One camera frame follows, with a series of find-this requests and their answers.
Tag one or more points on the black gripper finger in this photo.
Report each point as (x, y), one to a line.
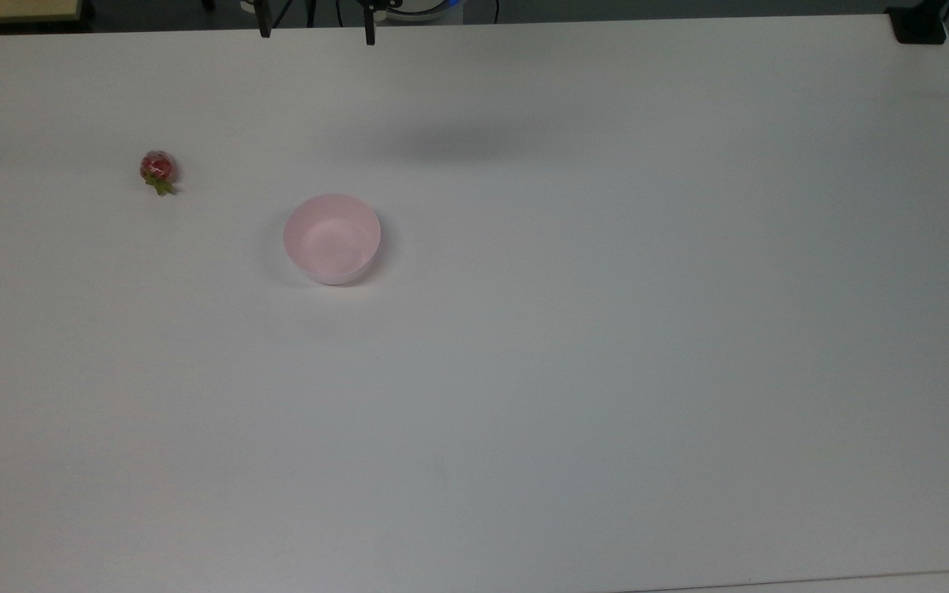
(264, 21)
(370, 29)

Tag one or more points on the red strawberry with green leaves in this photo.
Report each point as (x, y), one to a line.
(158, 168)

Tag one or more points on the pink plastic bowl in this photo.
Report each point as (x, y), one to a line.
(332, 239)

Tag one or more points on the yellowish wooden table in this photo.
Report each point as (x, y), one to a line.
(13, 8)

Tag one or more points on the black clamp block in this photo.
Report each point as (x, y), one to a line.
(919, 26)

